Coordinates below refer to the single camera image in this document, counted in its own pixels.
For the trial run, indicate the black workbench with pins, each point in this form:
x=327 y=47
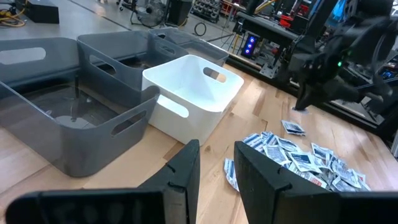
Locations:
x=267 y=28

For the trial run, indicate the computer tower blue lights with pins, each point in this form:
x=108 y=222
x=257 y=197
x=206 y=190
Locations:
x=250 y=45

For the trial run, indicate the black case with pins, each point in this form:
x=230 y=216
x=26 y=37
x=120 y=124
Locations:
x=180 y=12

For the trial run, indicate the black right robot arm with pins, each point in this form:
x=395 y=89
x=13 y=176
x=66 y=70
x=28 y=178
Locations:
x=367 y=31

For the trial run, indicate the parts shelf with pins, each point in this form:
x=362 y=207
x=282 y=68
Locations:
x=206 y=11

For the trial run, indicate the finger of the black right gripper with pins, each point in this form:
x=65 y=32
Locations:
x=335 y=91
x=305 y=95

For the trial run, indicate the white plastic bin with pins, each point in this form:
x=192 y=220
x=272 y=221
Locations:
x=192 y=112

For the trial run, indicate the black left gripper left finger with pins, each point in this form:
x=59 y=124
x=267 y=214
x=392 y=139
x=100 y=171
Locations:
x=124 y=205

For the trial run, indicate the black box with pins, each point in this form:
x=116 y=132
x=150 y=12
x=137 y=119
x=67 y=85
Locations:
x=38 y=11

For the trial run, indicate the translucent grey plastic bin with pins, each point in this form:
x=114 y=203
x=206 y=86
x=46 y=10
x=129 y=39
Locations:
x=202 y=51
x=118 y=81
x=62 y=149

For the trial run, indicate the black floor fan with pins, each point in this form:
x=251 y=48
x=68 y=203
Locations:
x=149 y=12

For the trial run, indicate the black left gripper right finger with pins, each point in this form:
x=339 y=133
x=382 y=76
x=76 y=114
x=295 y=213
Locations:
x=280 y=202

